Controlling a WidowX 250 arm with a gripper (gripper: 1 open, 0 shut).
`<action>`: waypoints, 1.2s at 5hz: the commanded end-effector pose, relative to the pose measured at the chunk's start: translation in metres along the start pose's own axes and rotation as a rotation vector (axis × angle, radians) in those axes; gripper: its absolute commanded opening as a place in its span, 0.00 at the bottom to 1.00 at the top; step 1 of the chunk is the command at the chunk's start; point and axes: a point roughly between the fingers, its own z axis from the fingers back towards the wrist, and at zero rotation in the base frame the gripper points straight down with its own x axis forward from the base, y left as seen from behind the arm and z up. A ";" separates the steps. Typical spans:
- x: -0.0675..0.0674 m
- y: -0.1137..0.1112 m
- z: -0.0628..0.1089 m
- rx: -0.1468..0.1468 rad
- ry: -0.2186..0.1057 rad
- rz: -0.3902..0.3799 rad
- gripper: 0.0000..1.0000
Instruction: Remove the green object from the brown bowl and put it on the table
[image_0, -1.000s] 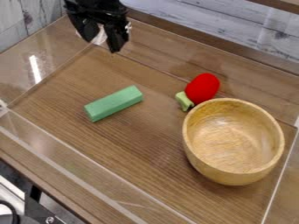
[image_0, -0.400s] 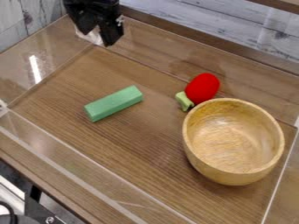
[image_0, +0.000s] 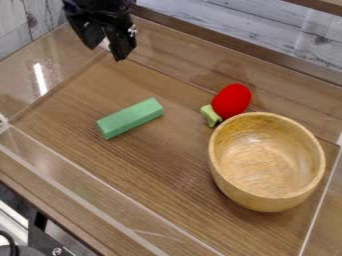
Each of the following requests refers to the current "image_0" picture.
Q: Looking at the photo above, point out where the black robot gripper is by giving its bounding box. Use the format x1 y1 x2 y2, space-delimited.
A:
61 0 136 61

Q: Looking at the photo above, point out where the light wooden bowl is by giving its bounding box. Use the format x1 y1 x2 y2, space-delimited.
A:
208 112 326 212

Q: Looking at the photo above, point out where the black table leg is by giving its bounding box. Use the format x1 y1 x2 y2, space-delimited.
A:
28 211 48 241

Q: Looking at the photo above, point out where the clear acrylic corner bracket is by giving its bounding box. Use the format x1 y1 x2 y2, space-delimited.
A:
99 37 110 51

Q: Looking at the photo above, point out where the green rectangular block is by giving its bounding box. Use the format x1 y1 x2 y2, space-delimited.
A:
96 98 164 140

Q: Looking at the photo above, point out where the black cable bottom left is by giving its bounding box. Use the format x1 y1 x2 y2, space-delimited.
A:
0 230 21 256

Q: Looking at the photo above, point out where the clear acrylic front barrier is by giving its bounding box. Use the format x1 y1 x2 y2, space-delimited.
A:
0 115 223 256

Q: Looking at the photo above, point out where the small green block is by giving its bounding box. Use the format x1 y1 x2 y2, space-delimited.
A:
200 105 222 127

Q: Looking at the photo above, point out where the red plush ball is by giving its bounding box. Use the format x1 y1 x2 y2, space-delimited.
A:
211 83 251 120

